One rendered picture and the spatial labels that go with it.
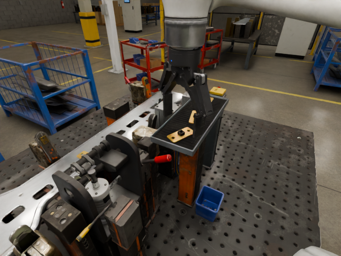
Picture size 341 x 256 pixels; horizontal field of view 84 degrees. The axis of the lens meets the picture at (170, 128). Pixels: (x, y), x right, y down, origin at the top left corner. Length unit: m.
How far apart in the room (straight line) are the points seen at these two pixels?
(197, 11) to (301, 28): 6.60
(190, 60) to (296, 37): 6.61
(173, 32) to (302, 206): 0.96
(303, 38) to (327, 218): 5.58
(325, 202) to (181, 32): 2.07
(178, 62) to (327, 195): 2.10
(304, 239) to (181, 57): 0.87
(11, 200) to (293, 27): 6.91
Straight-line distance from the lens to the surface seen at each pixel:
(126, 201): 0.53
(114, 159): 0.52
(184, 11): 0.42
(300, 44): 7.04
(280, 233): 1.00
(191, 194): 0.88
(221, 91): 0.89
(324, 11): 0.54
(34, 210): 0.71
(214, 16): 8.22
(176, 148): 0.53
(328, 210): 2.23
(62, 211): 0.51
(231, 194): 1.04
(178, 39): 0.43
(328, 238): 2.05
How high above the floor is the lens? 1.50
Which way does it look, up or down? 34 degrees down
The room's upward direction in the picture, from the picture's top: straight up
